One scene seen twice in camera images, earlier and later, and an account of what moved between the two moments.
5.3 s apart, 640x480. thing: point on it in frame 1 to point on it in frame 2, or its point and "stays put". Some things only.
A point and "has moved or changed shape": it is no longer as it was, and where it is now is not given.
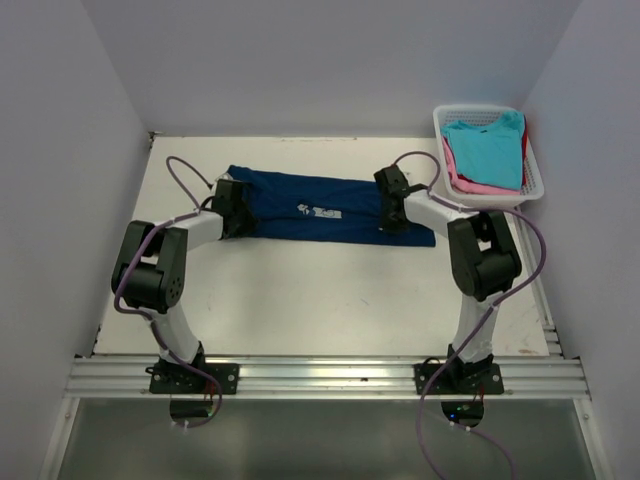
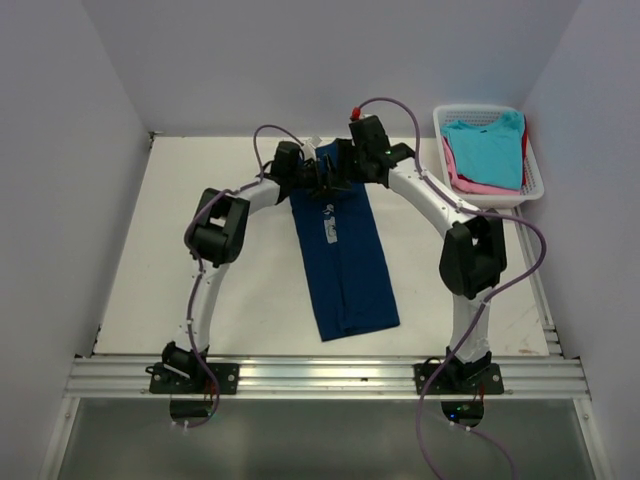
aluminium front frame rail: [329, 378] stays put
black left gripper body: [245, 220] to [308, 177]
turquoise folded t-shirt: [491, 152] stays put
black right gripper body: [391, 224] to [350, 161]
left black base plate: [167, 378] stays put
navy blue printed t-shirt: [304, 208] has moved or changed shape
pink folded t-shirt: [466, 185] stays put
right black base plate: [459, 379] stays put
